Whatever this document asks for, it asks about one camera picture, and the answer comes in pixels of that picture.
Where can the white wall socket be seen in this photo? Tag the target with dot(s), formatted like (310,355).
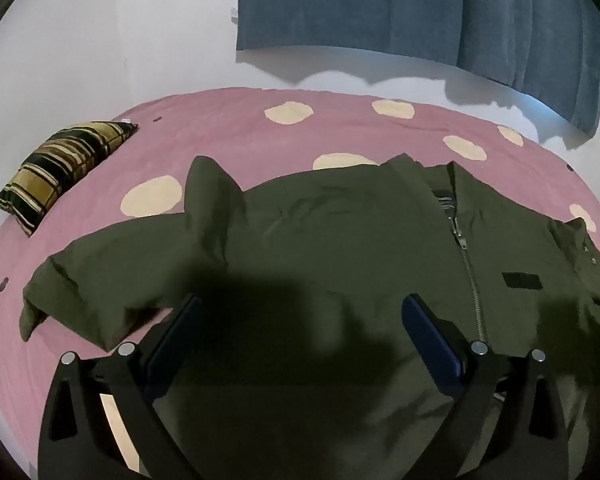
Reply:
(233,14)

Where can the black yellow striped pillow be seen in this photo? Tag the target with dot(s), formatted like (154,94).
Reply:
(65,165)

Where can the olive green zip jacket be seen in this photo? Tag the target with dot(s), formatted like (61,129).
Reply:
(330,235)

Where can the blue curtain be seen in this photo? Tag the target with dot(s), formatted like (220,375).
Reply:
(355,5)

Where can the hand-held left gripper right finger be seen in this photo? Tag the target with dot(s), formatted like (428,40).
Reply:
(430,340)

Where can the pink polka dot bed sheet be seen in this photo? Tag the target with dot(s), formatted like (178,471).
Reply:
(220,120)

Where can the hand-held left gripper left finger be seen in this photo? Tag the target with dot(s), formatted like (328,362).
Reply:
(180,335)

